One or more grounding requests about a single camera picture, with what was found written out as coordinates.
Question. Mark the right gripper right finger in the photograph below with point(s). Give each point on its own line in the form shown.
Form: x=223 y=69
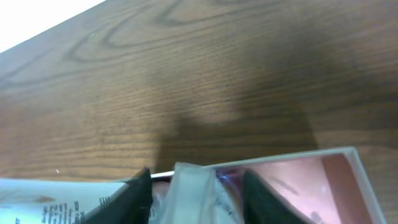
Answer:
x=261 y=206

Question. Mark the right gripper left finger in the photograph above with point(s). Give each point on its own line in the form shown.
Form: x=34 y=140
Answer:
x=130 y=204

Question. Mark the clear spray bottle dark liquid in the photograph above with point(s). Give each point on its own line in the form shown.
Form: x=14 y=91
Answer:
x=195 y=195

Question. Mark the white Pantene tube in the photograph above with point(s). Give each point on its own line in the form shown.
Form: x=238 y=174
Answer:
x=49 y=202

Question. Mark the white box with pink interior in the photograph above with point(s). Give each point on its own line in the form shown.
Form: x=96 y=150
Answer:
x=323 y=186

